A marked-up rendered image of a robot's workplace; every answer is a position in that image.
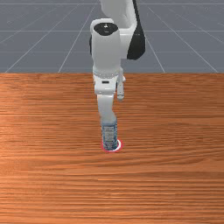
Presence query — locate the clear plastic bottle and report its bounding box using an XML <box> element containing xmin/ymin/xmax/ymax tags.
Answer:
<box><xmin>101</xmin><ymin>119</ymin><xmax>119</xmax><ymax>152</ymax></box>

